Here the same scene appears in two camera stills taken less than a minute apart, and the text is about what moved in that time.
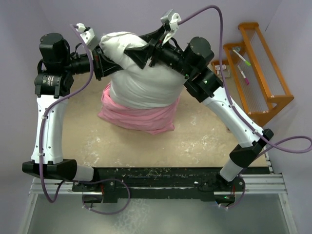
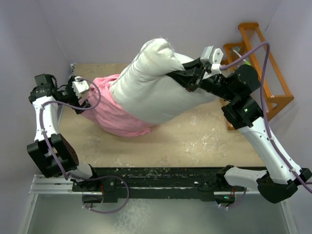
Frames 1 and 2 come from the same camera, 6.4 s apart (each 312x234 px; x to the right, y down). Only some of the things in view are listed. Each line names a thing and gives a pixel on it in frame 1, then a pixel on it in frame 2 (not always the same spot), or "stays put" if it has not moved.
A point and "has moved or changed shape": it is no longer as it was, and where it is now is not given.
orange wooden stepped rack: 261,84 stays put
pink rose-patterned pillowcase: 153,121 to 105,113
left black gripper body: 97,67 to 76,104
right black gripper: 140,54 to 185,77
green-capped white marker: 247,63 stays put
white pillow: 132,87 has moved or changed shape
